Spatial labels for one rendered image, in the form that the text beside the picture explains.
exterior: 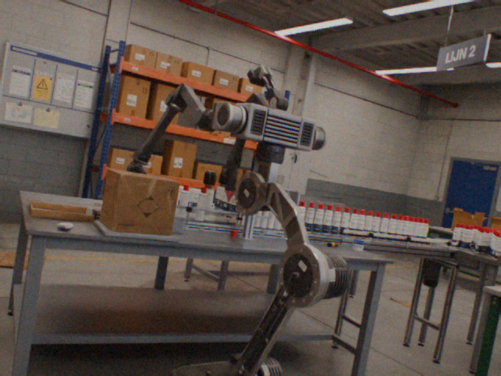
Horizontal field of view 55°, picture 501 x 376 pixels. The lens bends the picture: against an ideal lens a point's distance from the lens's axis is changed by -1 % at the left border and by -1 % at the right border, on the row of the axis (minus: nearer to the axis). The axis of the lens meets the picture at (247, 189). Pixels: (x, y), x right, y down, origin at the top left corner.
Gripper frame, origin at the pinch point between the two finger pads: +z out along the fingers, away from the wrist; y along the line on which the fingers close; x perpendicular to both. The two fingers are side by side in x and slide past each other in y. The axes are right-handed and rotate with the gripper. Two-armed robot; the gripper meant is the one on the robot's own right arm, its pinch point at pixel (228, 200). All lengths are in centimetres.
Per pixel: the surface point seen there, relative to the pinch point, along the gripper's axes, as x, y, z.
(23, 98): -406, 112, -47
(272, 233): 12.7, -28.6, 15.8
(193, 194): -37.6, 8.7, 3.4
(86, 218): 19, 87, 15
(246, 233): 23.8, -4.2, 15.1
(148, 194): 48, 65, -4
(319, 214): 9, -64, 0
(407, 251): 17, -143, 19
